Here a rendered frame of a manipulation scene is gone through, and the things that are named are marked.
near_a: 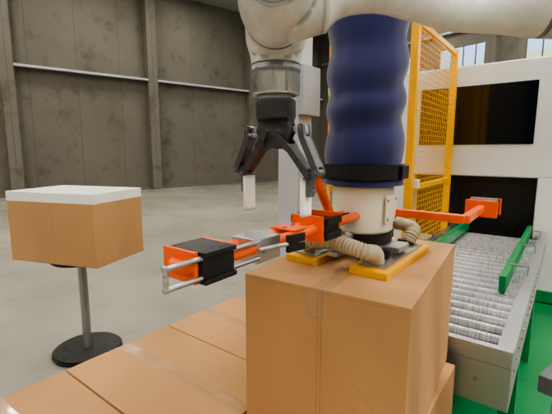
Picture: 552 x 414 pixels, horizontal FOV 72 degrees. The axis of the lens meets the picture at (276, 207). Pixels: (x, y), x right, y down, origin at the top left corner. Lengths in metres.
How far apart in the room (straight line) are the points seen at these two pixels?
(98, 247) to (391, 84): 1.73
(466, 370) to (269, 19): 1.31
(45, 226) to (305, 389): 1.83
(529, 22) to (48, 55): 12.50
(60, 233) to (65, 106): 10.49
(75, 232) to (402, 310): 1.86
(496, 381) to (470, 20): 1.14
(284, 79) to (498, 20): 0.38
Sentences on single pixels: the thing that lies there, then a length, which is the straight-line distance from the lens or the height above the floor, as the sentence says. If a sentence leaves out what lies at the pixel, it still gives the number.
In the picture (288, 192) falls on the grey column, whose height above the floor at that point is 0.97.
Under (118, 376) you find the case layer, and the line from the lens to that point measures 1.39.
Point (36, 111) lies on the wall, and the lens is 12.63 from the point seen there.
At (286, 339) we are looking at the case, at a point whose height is 0.80.
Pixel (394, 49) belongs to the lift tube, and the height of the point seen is 1.49.
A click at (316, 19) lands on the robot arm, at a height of 1.42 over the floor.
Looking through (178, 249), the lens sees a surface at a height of 1.10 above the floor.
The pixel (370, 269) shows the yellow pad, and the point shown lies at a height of 0.96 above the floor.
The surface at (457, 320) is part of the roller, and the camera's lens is 1.83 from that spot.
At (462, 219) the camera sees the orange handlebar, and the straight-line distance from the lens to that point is 1.06.
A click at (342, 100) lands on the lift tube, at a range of 1.02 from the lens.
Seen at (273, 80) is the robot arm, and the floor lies 1.36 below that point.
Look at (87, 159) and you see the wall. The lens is 12.78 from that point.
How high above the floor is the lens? 1.24
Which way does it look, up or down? 8 degrees down
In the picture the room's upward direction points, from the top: straight up
